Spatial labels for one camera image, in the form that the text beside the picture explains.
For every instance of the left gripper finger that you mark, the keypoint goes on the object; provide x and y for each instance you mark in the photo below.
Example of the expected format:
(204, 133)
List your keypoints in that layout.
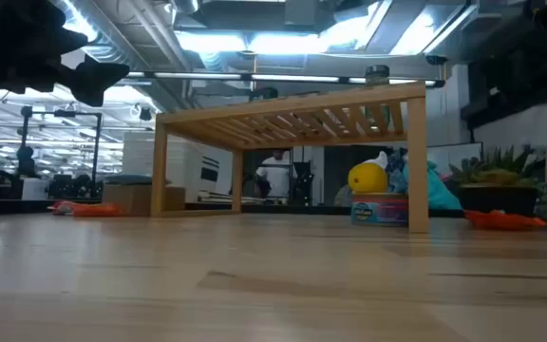
(97, 80)

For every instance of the wooden slatted shelf rack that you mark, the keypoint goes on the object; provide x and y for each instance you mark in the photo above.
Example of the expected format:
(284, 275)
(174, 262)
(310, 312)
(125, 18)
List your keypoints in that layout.
(302, 102)

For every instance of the white storage bin stack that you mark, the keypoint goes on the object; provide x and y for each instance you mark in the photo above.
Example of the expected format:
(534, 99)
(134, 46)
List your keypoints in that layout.
(140, 157)

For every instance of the black bar with light strips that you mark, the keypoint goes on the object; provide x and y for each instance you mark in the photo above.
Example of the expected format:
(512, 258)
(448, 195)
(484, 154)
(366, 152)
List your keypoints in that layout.
(207, 75)

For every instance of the brown cardboard box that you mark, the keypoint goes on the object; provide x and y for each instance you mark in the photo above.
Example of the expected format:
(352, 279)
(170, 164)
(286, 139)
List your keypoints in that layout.
(131, 199)

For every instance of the orange snack packet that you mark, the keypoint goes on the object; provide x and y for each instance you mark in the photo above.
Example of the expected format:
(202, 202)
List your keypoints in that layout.
(501, 221)
(63, 207)
(98, 210)

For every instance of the person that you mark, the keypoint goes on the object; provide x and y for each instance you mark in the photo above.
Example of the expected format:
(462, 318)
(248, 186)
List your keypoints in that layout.
(276, 173)

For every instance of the yellow lemon juice bottle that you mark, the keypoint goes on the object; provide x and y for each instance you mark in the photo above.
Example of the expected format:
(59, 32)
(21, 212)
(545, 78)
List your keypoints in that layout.
(367, 178)

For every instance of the blue and pink tuna can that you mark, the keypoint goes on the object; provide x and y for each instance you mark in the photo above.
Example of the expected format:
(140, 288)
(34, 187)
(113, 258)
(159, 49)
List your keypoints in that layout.
(379, 210)

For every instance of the blue cloth pile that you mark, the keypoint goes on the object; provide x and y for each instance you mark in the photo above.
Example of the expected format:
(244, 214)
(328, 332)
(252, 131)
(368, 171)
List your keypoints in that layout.
(395, 168)

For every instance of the teal cloth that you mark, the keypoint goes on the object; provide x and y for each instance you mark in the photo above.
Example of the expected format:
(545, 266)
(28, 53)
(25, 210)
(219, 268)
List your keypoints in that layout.
(437, 190)

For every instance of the succulent plant in black pot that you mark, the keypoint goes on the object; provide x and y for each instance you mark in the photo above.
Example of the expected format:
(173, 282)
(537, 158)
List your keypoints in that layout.
(496, 199)

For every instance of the black background frame stand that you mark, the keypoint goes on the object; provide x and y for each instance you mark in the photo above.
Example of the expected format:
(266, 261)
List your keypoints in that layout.
(97, 152)

